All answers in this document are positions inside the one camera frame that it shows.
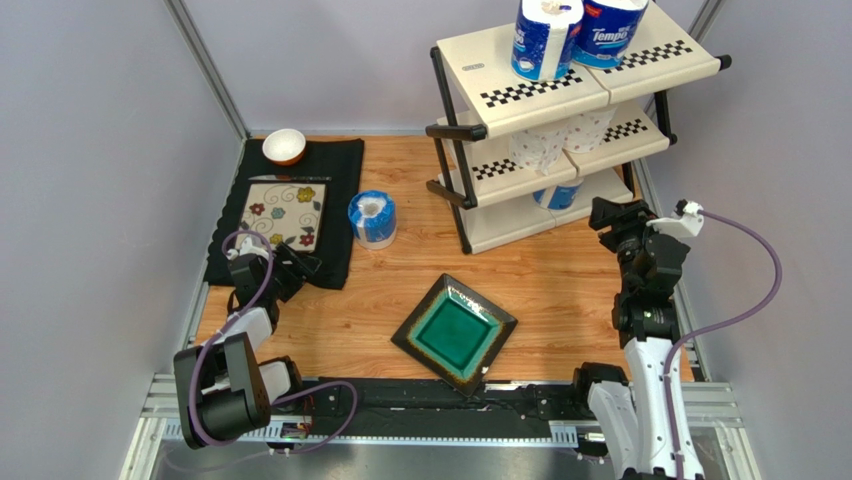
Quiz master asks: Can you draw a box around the knife with dark handle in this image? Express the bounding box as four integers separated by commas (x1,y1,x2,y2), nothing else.
249,174,333,183

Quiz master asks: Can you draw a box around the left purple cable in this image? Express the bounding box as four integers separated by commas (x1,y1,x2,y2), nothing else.
187,229,359,449

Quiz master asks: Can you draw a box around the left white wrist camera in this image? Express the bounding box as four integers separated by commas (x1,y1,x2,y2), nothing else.
225,235,269,261

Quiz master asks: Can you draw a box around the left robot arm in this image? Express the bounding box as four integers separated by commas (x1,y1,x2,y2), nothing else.
173,238,321,449

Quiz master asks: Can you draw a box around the blue banded roll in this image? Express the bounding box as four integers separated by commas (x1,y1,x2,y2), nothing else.
532,177,584,211

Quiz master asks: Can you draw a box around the white and orange bowl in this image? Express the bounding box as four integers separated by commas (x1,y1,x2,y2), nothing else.
262,128,307,166

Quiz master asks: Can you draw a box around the black fabric placemat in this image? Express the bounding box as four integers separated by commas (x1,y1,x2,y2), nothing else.
204,139,365,290

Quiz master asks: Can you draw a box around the dark blue roll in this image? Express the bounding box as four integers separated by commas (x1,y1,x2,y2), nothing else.
511,0,585,82

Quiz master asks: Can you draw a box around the Tempo paper roll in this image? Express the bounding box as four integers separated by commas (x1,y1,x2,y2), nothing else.
572,0,649,69

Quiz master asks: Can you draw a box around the blue paper roll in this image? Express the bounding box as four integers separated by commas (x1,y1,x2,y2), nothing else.
347,190,397,250

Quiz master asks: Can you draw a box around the cream three-tier shelf rack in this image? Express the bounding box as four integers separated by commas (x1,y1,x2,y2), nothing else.
426,4,731,254

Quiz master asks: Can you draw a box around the plain white paper roll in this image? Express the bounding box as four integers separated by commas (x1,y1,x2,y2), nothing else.
509,123,567,175

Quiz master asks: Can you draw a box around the green square glazed plate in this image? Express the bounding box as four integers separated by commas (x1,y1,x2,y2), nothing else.
391,274,518,397

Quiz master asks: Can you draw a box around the dotted white paper roll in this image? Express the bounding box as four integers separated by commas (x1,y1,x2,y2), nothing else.
564,106,618,154

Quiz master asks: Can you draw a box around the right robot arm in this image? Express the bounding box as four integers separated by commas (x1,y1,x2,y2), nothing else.
574,197,706,479

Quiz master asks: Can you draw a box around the floral square plate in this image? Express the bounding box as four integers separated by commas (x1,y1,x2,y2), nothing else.
238,181,327,253

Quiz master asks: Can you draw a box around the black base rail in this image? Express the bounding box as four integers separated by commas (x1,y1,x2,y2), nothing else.
273,377,608,457

